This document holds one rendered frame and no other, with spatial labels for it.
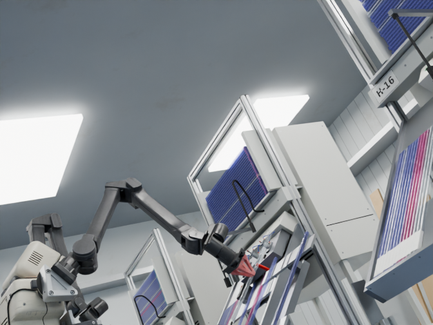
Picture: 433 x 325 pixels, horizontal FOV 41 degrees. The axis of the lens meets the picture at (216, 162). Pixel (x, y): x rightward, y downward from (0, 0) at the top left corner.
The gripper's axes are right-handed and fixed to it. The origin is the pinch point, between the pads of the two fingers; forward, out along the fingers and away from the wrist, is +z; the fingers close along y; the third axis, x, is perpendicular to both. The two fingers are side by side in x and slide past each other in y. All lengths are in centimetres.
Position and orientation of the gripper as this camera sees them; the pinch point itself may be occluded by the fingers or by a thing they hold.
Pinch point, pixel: (252, 273)
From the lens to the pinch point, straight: 211.5
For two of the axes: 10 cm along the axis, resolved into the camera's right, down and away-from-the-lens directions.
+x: -3.6, 6.1, -7.0
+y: -4.7, 5.3, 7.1
